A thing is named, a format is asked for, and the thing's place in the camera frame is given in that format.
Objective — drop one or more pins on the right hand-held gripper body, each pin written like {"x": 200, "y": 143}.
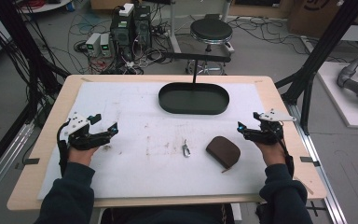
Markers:
{"x": 268, "y": 135}

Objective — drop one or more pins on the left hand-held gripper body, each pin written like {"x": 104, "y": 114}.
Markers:
{"x": 79, "y": 140}

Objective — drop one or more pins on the person's left hand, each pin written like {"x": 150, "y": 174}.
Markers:
{"x": 80, "y": 155}

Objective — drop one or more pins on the person's right hand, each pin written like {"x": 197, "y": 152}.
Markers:
{"x": 272, "y": 154}

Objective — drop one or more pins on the brown pouch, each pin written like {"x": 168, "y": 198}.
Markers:
{"x": 223, "y": 151}

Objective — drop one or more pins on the black tape strip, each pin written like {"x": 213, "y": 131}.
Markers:
{"x": 307, "y": 159}
{"x": 31, "y": 161}

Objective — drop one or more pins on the black oval tray with hanger stand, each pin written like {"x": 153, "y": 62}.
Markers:
{"x": 194, "y": 102}

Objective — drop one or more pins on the white foam mat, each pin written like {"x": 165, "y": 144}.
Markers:
{"x": 143, "y": 177}

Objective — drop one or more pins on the silver carabiner clip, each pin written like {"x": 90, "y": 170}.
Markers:
{"x": 186, "y": 152}

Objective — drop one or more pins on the wooden table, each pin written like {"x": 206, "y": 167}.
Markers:
{"x": 28, "y": 193}

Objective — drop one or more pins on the grey power supply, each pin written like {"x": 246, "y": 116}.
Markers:
{"x": 93, "y": 44}
{"x": 105, "y": 45}

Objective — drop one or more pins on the white platform board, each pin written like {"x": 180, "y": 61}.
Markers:
{"x": 338, "y": 99}

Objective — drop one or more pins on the black computer tower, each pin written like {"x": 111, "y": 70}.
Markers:
{"x": 142, "y": 26}
{"x": 121, "y": 34}

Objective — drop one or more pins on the black round stool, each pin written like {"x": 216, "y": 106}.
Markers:
{"x": 211, "y": 29}

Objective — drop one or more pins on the person's lap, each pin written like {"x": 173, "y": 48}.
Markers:
{"x": 167, "y": 217}

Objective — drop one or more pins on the white box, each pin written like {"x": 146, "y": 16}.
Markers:
{"x": 126, "y": 9}

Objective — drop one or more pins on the cardboard box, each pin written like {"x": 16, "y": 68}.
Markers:
{"x": 317, "y": 15}

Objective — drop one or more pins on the aluminium rail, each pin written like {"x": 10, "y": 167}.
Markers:
{"x": 3, "y": 161}
{"x": 320, "y": 174}

